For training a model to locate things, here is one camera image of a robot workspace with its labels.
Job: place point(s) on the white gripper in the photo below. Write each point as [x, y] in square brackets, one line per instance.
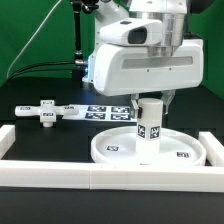
[130, 70]

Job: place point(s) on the white round table top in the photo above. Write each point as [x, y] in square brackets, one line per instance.
[122, 146]

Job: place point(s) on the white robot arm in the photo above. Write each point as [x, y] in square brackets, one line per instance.
[174, 14]

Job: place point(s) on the paper sheet with markers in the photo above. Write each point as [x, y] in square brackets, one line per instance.
[102, 113]

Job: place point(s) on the white right fence bar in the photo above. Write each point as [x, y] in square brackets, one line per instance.
[214, 149]

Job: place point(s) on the white fence bar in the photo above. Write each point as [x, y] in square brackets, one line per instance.
[104, 177]
[7, 138]
[214, 149]

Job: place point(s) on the white cross-shaped table base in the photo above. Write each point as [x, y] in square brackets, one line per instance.
[47, 111]

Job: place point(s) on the white left fence bar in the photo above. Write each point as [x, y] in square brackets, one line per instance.
[7, 138]

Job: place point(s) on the white front fence bar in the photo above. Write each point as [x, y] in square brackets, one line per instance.
[104, 177]

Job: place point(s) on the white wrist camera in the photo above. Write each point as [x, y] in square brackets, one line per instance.
[133, 32]

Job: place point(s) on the black camera stand pole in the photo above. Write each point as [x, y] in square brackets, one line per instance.
[78, 6]

